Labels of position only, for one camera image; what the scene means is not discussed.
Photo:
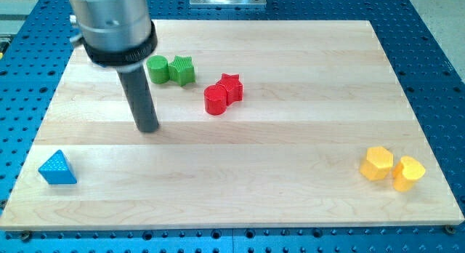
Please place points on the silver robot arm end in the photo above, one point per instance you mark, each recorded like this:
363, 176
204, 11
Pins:
115, 33

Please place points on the blue triangle block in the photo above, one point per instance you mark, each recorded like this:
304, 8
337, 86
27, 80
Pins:
57, 170

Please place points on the wooden board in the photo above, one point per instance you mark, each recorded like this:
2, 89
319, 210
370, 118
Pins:
316, 96

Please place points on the red cylinder block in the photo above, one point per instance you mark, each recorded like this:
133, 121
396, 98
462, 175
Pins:
215, 100

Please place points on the red star block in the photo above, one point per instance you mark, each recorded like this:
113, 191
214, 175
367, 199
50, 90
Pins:
233, 87

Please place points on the green star block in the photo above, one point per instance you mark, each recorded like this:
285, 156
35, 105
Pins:
181, 70

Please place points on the green cylinder block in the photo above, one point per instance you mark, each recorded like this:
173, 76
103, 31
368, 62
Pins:
157, 67

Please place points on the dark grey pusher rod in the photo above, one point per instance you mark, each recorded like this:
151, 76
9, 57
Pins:
139, 98

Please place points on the yellow hexagon block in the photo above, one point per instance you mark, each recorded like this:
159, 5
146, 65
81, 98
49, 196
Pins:
377, 163

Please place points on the yellow heart block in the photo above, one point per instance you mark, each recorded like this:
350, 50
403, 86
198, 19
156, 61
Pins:
407, 173

